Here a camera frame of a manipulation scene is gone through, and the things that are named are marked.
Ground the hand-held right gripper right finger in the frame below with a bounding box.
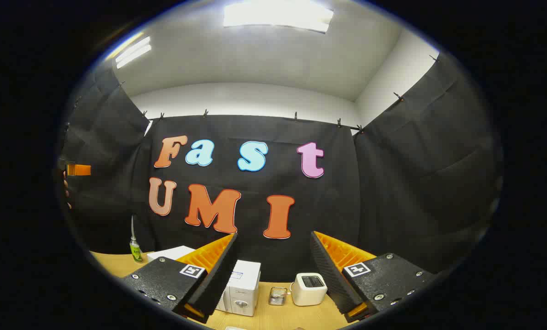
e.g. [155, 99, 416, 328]
[310, 231, 439, 324]

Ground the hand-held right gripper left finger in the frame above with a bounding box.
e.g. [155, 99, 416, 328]
[122, 233, 238, 324]

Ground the white microwave oven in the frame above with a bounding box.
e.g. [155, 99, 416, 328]
[147, 246, 261, 317]

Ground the white toaster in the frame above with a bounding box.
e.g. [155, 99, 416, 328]
[291, 273, 328, 307]

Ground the green spray bottle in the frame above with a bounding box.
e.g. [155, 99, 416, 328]
[129, 215, 144, 264]

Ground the ceiling light panel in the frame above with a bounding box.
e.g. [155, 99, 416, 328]
[115, 36, 153, 70]
[223, 0, 335, 34]

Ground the metal wire holder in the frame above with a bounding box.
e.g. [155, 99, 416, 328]
[268, 287, 288, 306]

